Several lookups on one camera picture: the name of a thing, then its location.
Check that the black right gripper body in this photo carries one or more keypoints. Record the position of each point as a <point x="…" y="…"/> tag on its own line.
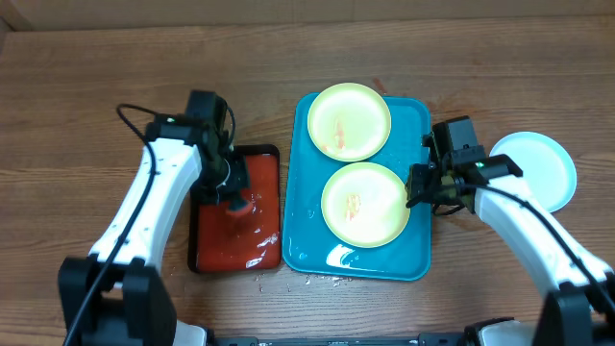
<point x="416" y="183"/>

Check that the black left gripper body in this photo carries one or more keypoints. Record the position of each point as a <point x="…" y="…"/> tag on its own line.
<point x="222" y="181"/>

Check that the yellow plate front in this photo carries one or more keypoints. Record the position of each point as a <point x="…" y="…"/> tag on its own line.
<point x="364" y="204"/>

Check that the yellow plate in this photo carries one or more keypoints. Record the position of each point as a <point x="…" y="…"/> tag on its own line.
<point x="349" y="122"/>
<point x="364" y="204"/>

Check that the yellow plate back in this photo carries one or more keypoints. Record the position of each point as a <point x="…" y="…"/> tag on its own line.
<point x="349" y="122"/>

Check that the white round plate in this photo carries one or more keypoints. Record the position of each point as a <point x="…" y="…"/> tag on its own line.
<point x="547" y="167"/>

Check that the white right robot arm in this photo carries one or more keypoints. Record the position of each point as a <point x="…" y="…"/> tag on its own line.
<point x="577" y="287"/>

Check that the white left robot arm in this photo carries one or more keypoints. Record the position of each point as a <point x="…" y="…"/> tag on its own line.
<point x="115" y="296"/>

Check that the black tray with red water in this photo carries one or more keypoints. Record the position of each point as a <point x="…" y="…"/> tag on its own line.
<point x="220" y="241"/>

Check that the blue plastic serving tray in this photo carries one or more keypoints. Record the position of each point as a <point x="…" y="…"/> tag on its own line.
<point x="308" y="243"/>

